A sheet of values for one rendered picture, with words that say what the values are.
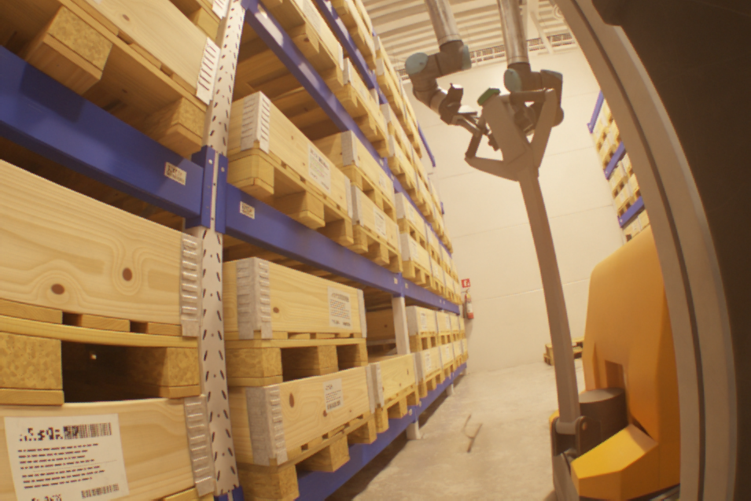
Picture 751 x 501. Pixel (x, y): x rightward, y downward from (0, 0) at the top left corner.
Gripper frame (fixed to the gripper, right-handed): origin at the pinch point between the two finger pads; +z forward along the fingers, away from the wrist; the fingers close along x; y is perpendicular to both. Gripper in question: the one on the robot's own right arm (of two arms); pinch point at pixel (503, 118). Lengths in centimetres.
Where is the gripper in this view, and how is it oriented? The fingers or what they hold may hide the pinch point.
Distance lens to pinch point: 128.6
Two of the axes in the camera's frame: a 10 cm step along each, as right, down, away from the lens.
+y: -4.1, 3.4, 8.5
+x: -3.5, -9.2, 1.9
